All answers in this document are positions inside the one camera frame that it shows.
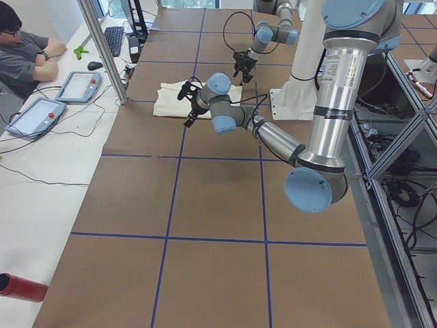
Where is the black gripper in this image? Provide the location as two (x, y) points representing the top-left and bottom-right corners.
(233, 51), (256, 85)
(184, 100), (207, 128)

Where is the cream long-sleeve cat shirt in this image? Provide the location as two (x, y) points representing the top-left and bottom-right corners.
(153, 81), (242, 120)

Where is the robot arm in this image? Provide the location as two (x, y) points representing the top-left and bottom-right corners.
(178, 1), (403, 213)
(233, 0), (300, 85)

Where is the second grey robot base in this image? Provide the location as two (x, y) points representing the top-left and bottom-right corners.
(404, 48), (436, 83)

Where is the black label box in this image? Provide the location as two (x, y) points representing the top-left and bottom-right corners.
(128, 36), (141, 64)

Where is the black computer mouse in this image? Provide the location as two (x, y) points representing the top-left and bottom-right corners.
(87, 61), (103, 71)

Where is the black keyboard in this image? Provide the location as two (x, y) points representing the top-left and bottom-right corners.
(104, 27), (124, 57)

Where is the far teach pendant tablet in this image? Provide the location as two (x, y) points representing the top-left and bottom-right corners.
(55, 71), (102, 104)

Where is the teach pendant tablet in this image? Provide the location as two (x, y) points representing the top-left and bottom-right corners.
(55, 71), (102, 104)
(5, 97), (66, 139)

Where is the green plastic object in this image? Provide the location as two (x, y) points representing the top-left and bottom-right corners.
(74, 46), (89, 60)

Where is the near teach pendant tablet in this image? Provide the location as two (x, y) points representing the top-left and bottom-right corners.
(5, 97), (66, 139)

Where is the seated person grey shirt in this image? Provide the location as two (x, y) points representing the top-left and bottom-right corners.
(1, 1), (66, 100)

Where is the red bottle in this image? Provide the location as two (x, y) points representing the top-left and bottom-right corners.
(1, 273), (48, 303)

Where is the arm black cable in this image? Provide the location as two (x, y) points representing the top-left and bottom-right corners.
(223, 12), (257, 54)
(230, 94), (269, 137)

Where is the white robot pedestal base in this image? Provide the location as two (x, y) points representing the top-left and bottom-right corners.
(270, 0), (326, 120)

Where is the aluminium frame post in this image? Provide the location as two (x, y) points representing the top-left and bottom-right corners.
(77, 0), (128, 105)

